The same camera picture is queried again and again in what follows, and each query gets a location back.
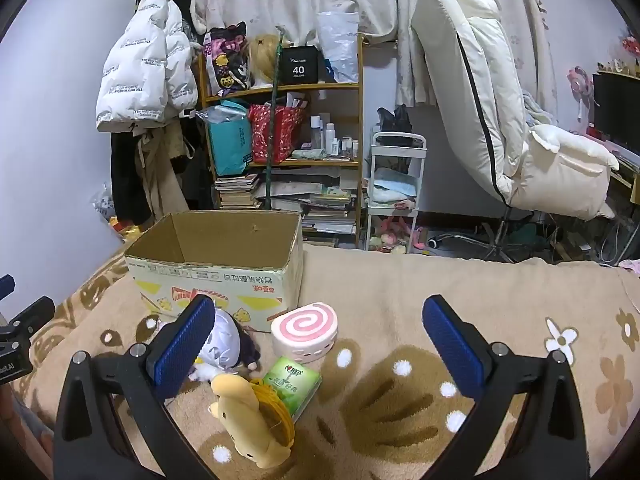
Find black hanging trousers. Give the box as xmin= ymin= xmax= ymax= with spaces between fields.
xmin=110 ymin=130 xmax=151 ymax=223

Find black monitor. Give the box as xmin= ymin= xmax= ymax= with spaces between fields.
xmin=592 ymin=72 xmax=640 ymax=156

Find white-haired plush doll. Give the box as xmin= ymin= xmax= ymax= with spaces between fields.
xmin=190 ymin=307 xmax=263 ymax=383

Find yellow red packet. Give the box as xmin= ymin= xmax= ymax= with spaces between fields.
xmin=111 ymin=214 xmax=146 ymax=236

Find white trolley cart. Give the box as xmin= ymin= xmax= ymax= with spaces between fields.
xmin=364 ymin=131 xmax=428 ymax=252

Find green tissue packet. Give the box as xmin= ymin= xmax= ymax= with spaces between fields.
xmin=261 ymin=355 xmax=322 ymax=423

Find white plastic bag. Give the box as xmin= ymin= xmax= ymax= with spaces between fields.
xmin=316 ymin=11 xmax=361 ymax=83

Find cartoon print tote bag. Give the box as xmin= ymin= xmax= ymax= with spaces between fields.
xmin=204 ymin=22 xmax=251 ymax=96

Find blond wig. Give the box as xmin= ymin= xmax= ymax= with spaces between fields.
xmin=247 ymin=34 xmax=291 ymax=88

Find beige hanging coat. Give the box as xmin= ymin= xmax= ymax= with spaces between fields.
xmin=135 ymin=122 xmax=196 ymax=221

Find pink desk fan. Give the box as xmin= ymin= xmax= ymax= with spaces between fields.
xmin=567 ymin=65 xmax=596 ymax=131

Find wooden shelf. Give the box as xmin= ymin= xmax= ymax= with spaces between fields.
xmin=197 ymin=35 xmax=365 ymax=251

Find panda print plastic bag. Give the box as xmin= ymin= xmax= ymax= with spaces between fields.
xmin=92 ymin=185 xmax=118 ymax=221

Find cardboard box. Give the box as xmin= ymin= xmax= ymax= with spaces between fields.
xmin=124 ymin=210 xmax=305 ymax=333

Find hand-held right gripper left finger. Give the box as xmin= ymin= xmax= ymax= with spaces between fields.
xmin=52 ymin=294 xmax=221 ymax=480

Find green pole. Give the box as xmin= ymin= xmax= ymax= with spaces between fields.
xmin=265 ymin=25 xmax=283 ymax=211

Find row of white bottles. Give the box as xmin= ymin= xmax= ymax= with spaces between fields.
xmin=310 ymin=115 xmax=361 ymax=158

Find red gift bag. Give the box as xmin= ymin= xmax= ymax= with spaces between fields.
xmin=248 ymin=104 xmax=306 ymax=165

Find yellow plush dog bag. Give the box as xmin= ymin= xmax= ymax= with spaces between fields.
xmin=209 ymin=372 xmax=297 ymax=470

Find pink swirl round cushion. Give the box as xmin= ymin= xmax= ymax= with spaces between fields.
xmin=271 ymin=302 xmax=340 ymax=365

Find blue white folded cloth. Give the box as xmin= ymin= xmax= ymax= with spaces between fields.
xmin=367 ymin=167 xmax=418 ymax=206

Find black bag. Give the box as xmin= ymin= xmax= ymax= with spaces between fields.
xmin=376 ymin=105 xmax=416 ymax=133

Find teal paper bag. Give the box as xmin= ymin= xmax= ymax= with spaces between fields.
xmin=202 ymin=100 xmax=253 ymax=177

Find stack of books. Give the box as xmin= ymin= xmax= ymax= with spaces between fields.
xmin=215 ymin=167 xmax=358 ymax=248

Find pile of small plush toys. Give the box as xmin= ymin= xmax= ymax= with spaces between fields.
xmin=372 ymin=215 xmax=418 ymax=253

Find black box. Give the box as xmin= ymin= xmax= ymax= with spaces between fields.
xmin=277 ymin=45 xmax=321 ymax=85

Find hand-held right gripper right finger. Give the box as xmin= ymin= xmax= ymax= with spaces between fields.
xmin=421 ymin=294 xmax=588 ymax=480

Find white padded office chair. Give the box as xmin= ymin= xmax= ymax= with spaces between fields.
xmin=410 ymin=0 xmax=621 ymax=263

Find white puffer jacket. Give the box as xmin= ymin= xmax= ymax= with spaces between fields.
xmin=95 ymin=0 xmax=201 ymax=133

